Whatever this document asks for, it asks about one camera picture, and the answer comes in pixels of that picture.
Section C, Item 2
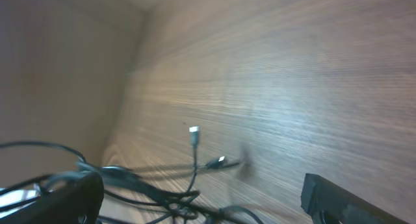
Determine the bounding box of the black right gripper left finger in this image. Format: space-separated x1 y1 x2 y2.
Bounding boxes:
1 173 104 224

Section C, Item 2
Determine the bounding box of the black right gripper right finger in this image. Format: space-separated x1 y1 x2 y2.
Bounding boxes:
301 173 407 224

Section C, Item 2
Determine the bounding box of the black usb cable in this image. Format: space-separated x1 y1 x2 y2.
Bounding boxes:
0 125 264 224

